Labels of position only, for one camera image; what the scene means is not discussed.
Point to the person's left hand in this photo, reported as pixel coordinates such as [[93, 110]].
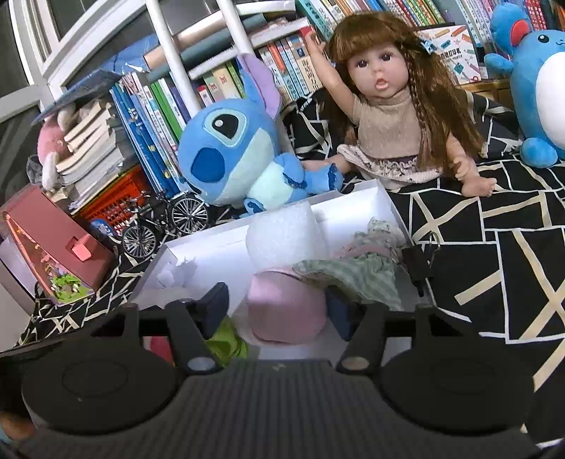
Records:
[[15, 428]]

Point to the stack of books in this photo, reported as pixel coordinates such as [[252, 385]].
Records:
[[96, 152]]

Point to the pink soft cloth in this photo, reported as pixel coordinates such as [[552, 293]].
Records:
[[284, 309]]

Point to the green striped doll dress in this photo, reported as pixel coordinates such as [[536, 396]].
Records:
[[365, 269]]

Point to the brown haired baby doll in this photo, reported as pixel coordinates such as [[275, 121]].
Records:
[[393, 102]]

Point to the black white patterned tablecloth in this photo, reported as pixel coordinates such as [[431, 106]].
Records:
[[497, 262]]

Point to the pink triangular miniature house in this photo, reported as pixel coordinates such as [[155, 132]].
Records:
[[68, 263]]

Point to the red plastic basket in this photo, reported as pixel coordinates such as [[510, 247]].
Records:
[[110, 205]]

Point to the white paper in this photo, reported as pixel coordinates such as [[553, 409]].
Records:
[[176, 274]]

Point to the white cardboard box tray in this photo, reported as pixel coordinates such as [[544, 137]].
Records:
[[221, 255]]

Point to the black binder clip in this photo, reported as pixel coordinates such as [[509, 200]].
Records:
[[418, 261]]

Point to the pink fabric bow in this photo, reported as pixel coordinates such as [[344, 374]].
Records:
[[159, 346]]

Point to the black miniature bicycle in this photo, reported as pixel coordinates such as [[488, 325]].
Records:
[[155, 217]]

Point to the blue round plush toy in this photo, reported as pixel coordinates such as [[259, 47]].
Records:
[[534, 62]]

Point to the green fabric scrunchie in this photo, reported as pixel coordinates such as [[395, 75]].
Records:
[[226, 344]]

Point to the pink white plush toy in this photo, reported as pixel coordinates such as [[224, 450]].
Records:
[[51, 145]]

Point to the blue Stitch plush toy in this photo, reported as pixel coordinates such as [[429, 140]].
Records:
[[230, 152]]

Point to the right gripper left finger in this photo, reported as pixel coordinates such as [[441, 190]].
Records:
[[191, 322]]

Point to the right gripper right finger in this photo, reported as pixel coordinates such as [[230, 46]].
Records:
[[361, 327]]

